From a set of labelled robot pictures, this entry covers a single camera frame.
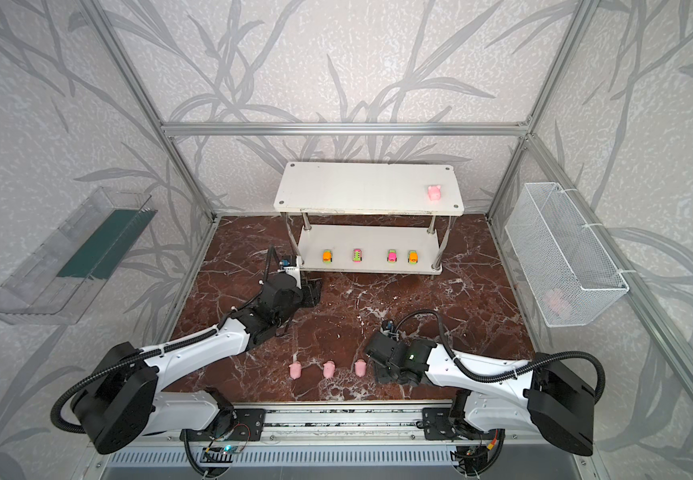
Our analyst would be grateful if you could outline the pink toy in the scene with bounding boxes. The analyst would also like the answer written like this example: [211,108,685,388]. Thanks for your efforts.
[288,361,302,380]
[354,359,368,378]
[322,361,336,379]
[428,185,442,202]

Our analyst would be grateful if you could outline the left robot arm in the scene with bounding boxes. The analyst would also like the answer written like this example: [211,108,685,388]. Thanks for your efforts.
[50,271,322,455]

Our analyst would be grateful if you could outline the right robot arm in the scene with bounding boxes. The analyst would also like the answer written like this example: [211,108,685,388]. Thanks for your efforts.
[365,332,600,456]

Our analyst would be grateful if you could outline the white two-tier shelf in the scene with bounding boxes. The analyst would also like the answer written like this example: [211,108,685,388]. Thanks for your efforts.
[274,162,465,275]

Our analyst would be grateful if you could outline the pink object in basket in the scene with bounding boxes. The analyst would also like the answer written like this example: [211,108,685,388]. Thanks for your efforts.
[544,289,573,320]

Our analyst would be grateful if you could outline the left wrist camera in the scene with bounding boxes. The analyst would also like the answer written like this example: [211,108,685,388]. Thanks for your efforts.
[278,256,302,285]

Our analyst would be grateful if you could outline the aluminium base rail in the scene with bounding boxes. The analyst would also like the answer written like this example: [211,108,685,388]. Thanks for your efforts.
[90,401,594,448]

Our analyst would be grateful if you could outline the white wire mesh basket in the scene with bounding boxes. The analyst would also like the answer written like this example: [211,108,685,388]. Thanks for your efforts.
[506,182,630,328]

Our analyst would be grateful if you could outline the clear plastic wall bin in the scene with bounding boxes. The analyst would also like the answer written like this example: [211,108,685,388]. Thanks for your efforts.
[0,187,158,325]

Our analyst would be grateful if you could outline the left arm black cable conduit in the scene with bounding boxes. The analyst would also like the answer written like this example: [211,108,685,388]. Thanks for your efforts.
[50,245,282,434]

